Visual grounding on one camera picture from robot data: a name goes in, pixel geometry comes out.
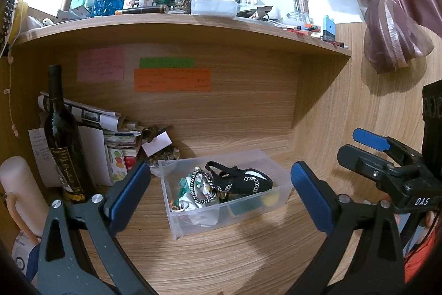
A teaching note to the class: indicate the mauve tied curtain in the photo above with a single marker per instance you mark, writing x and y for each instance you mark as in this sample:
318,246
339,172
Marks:
390,4

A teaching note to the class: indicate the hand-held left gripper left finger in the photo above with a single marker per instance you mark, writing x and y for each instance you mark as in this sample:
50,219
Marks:
129,191

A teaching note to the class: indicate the green checked cloth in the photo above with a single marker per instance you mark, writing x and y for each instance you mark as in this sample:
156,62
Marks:
183,185

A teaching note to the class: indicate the white lidded plastic container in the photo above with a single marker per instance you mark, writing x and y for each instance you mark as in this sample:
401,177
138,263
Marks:
214,7

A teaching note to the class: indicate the white sock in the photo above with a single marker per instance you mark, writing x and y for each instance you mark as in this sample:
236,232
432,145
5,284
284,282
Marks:
203,217

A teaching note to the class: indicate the white card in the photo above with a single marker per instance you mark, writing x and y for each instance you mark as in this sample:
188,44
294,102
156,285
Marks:
157,144

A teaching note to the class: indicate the white paper sheet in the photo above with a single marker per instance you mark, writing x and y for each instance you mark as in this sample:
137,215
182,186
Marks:
93,156

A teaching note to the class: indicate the clear jar of sticks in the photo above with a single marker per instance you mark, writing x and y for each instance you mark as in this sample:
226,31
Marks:
301,4

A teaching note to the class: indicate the pink paper note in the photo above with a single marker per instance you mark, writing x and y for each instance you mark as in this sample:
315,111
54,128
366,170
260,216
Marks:
100,64

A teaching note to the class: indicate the dark wine bottle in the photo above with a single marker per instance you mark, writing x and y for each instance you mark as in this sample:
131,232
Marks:
62,143

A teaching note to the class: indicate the yellow soft ball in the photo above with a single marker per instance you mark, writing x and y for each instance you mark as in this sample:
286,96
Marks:
270,201

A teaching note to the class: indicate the green paper note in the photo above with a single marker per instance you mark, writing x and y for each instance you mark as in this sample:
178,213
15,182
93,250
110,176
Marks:
166,62

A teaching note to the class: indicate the brown cylindrical tube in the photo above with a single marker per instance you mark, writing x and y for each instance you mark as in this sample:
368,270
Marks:
141,10

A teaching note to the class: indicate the black dotted headband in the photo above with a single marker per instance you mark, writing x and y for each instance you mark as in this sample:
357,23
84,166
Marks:
7,22

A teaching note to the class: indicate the small bowl of trinkets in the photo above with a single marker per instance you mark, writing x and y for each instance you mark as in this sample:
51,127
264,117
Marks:
162,158

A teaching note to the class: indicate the yellow hanging item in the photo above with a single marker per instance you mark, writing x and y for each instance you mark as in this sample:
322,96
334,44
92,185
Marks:
19,15

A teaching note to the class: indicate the blue and white packet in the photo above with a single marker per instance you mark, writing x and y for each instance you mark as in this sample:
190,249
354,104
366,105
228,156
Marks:
24,257

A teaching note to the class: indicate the clear plastic storage bin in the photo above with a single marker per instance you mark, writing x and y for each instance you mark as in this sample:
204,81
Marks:
193,227

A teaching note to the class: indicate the wooden shelf board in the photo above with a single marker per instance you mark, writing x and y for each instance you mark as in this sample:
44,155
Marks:
172,27

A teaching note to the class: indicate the orange tube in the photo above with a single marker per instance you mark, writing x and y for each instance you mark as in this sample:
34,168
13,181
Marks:
304,29

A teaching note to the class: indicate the stack of papers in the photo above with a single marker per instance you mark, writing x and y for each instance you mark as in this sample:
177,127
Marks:
124,137

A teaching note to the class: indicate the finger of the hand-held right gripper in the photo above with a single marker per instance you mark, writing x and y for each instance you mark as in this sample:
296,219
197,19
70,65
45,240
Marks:
371,139
362,160

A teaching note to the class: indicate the person's right hand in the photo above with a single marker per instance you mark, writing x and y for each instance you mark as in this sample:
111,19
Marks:
431,218

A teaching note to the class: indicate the cream plastic bottle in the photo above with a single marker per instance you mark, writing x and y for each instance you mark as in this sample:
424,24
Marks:
20,184

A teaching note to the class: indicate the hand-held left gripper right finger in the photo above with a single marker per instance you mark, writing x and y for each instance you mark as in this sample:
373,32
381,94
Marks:
310,198

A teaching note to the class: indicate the orange paper note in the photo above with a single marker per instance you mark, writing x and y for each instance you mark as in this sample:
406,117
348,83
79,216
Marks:
172,80

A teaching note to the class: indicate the white written paper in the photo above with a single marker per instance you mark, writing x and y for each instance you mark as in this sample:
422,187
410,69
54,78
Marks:
39,156

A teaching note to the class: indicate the folded newspaper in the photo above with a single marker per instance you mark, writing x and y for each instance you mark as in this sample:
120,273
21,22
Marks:
89,115

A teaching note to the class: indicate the round glass jar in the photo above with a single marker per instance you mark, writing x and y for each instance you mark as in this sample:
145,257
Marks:
298,17

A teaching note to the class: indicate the blue plastic device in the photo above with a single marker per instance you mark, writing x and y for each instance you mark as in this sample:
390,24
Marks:
328,29

